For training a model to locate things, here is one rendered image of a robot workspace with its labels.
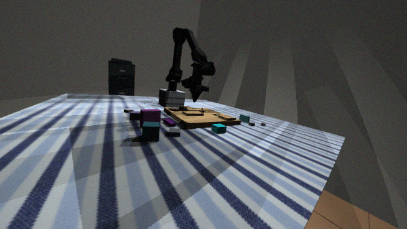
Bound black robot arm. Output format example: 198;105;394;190
166;27;215;91

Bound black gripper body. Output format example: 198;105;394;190
184;74;209;91

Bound tan wooden puzzle board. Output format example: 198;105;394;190
163;106;241;129

